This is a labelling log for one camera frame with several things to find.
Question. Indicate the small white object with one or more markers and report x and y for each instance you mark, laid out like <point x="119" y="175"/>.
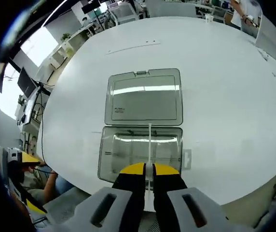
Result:
<point x="266" y="57"/>

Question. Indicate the potted plant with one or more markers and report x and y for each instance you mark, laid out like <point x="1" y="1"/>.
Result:
<point x="65" y="36"/>

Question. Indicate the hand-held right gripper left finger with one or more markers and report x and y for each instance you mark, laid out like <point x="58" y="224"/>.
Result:
<point x="89" y="217"/>

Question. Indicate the grey desk partition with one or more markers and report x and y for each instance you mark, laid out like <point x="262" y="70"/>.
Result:
<point x="171" y="9"/>

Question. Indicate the black monitor on pole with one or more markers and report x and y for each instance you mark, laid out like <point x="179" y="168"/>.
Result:
<point x="89" y="7"/>

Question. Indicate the white cabinet row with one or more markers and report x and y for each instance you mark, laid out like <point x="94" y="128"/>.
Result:
<point x="80" y="36"/>

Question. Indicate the small white desk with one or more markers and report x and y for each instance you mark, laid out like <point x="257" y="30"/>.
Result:
<point x="30" y="111"/>

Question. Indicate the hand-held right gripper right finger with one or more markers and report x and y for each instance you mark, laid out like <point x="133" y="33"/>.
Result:
<point x="215" y="217"/>

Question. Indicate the clear plastic divider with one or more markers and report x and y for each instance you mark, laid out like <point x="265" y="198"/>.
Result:
<point x="150" y="200"/>
<point x="183" y="159"/>

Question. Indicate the grey partition screen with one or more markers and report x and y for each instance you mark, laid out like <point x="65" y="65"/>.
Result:
<point x="270" y="38"/>

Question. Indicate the white paper cup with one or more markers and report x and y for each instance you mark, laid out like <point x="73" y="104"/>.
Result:
<point x="209" y="18"/>

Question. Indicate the clear grey guide fixture box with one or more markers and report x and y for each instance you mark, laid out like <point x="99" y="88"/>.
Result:
<point x="142" y="101"/>

